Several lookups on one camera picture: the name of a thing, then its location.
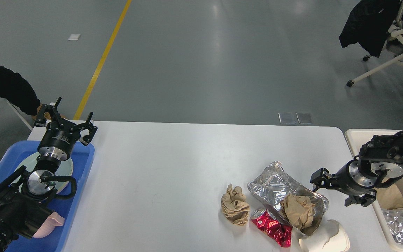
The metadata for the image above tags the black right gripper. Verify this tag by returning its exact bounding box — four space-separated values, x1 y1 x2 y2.
310 159 379 207

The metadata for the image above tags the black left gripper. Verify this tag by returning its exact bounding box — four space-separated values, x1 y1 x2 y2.
34 97 98 161

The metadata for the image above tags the large brown paper bag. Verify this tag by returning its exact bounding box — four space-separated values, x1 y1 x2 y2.
376 184 403 210

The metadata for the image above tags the pink mug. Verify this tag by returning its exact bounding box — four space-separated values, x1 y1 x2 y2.
32 212 65 239

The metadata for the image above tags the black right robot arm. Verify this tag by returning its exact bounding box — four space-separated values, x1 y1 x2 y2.
310 130 403 207

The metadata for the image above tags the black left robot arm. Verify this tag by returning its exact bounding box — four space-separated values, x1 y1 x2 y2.
0 98 97 252

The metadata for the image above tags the tan boot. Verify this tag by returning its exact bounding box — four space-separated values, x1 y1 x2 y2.
33 104 68 122

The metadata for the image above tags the blue plastic tray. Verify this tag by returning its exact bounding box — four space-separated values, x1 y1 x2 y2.
0 140 95 252

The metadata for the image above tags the white paper cup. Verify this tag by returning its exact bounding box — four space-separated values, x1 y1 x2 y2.
298 219 351 252

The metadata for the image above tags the crumpled paper in foil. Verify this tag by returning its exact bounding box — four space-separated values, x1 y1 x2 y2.
281 194 315 231

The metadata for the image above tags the beige plastic bin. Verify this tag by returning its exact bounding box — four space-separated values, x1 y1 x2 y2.
345 129 403 252

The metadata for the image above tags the silver foil bag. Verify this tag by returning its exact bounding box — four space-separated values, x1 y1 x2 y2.
247 161 329 236

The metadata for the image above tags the right clear floor plate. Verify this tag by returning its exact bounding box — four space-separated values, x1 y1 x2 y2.
296 113 313 124

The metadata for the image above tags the clear floor plate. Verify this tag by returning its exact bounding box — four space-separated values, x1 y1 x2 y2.
278 113 296 125
296 113 313 124

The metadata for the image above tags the person in black left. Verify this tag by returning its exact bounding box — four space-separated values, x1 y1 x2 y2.
0 65 41 117

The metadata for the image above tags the white floor tag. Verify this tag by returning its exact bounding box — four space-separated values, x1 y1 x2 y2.
68 34 81 41

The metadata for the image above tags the crushed red can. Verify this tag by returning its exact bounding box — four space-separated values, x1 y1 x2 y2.
250 208 292 248

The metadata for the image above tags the left clear floor plate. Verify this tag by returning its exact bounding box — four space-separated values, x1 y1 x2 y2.
278 113 296 125

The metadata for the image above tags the crumpled brown paper ball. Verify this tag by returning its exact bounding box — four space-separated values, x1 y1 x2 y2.
220 184 250 226

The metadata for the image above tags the black jacket on chair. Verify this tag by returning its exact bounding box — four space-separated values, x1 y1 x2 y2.
339 0 403 57

